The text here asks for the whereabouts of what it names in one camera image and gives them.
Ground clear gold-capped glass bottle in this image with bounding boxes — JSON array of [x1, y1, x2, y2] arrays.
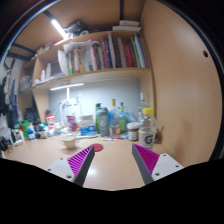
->
[[108, 98, 120, 137]]

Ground hanging dark clothes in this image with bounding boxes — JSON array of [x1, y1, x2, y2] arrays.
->
[[0, 58, 19, 128]]

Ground flat round red coaster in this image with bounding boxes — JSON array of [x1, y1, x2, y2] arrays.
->
[[90, 143, 104, 153]]

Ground white ceiling light strip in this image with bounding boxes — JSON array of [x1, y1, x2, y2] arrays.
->
[[50, 19, 68, 39]]

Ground white wall outlet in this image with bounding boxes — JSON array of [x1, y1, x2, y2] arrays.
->
[[63, 97, 79, 107]]

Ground green glass bottle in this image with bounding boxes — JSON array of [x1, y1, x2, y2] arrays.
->
[[118, 101, 128, 134]]

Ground white bottle with blue cap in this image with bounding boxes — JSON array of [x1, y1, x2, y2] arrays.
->
[[27, 129, 36, 141]]

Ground small dark brown bottle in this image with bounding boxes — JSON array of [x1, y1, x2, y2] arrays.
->
[[39, 124, 48, 139]]

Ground white under-shelf light strip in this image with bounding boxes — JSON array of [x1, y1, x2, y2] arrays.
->
[[49, 82, 85, 91]]

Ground cream ceramic cup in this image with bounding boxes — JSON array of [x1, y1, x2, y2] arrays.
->
[[59, 134, 78, 150]]

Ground red and green pen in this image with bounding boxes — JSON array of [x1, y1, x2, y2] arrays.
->
[[102, 136, 123, 142]]

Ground brown jar with white lid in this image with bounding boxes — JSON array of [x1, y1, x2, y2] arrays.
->
[[126, 121, 140, 141]]

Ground red and white canister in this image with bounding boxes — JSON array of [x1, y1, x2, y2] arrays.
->
[[45, 114, 56, 128]]

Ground pink carton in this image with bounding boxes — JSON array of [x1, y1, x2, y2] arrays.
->
[[66, 115, 78, 133]]

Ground clear yellow-capped drink bottle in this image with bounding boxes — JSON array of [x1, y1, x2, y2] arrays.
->
[[137, 107, 158, 150]]

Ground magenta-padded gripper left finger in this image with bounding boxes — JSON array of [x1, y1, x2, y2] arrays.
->
[[46, 144, 96, 188]]

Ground white pill bottle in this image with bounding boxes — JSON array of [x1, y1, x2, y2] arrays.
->
[[53, 122, 62, 136]]

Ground grey shaker bottle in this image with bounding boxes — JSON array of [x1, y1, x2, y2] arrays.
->
[[96, 106, 110, 137]]

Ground wooden shelf unit with books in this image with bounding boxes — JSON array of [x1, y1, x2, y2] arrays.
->
[[18, 19, 153, 111]]

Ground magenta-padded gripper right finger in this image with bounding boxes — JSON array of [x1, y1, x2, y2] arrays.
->
[[131, 143, 185, 186]]

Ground blue and white box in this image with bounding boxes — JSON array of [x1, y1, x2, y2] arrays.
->
[[79, 114, 98, 137]]

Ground small green bottle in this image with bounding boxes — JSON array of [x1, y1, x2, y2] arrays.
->
[[21, 119, 30, 140]]

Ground tall clear glass bottle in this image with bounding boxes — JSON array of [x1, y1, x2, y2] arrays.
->
[[138, 92, 148, 118]]

